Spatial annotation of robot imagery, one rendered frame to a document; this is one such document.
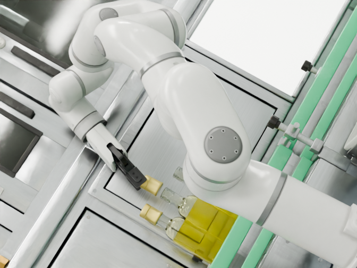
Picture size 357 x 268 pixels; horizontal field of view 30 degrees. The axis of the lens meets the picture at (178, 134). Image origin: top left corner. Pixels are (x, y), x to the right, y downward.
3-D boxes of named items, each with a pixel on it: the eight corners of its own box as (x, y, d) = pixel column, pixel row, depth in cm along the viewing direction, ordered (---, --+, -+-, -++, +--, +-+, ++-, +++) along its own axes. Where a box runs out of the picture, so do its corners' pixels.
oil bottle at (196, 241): (254, 262, 153) (174, 215, 156) (257, 260, 148) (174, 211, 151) (242, 284, 152) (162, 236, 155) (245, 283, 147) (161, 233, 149)
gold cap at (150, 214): (154, 225, 151) (138, 215, 152) (155, 226, 155) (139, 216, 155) (162, 211, 152) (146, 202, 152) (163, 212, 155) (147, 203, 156)
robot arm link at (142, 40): (204, 49, 114) (169, -18, 118) (135, 66, 108) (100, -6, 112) (177, 89, 125) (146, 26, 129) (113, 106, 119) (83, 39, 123)
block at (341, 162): (342, 167, 150) (315, 151, 151) (354, 158, 141) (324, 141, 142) (336, 181, 150) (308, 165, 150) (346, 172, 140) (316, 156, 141)
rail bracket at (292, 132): (313, 154, 153) (265, 127, 154) (330, 135, 137) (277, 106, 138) (307, 165, 152) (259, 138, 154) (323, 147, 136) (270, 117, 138)
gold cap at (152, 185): (163, 184, 157) (147, 175, 157) (163, 181, 153) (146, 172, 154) (156, 197, 156) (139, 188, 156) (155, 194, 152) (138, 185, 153)
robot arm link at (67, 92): (77, 56, 152) (44, 76, 147) (108, 90, 150) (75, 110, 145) (67, 90, 165) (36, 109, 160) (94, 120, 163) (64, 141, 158)
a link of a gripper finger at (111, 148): (102, 142, 155) (116, 160, 157) (111, 149, 148) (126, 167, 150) (105, 139, 155) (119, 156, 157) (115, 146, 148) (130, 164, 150)
